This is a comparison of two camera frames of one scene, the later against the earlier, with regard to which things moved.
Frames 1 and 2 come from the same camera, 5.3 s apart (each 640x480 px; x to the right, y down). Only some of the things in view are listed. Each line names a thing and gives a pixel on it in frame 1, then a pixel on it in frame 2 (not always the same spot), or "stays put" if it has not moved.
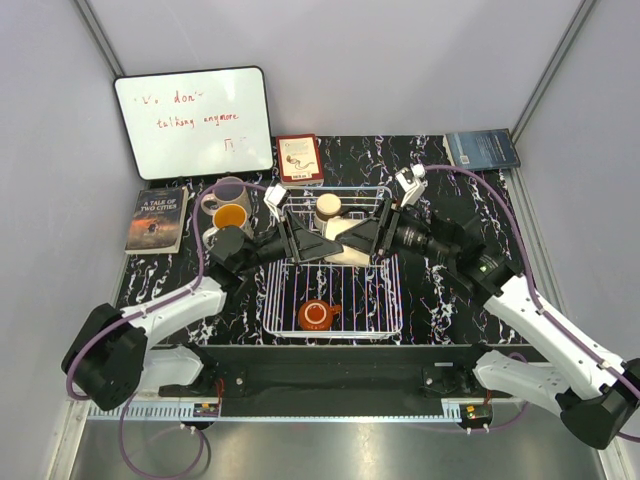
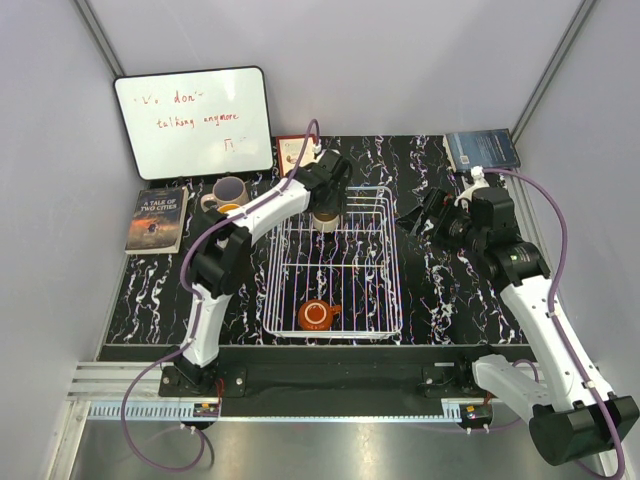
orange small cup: (317, 315) stays put
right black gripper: (372, 235) -> (410, 220)
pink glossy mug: (227, 195) stays put
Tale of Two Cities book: (157, 221) stays put
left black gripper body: (286, 234) -> (336, 198)
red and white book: (299, 159) stays put
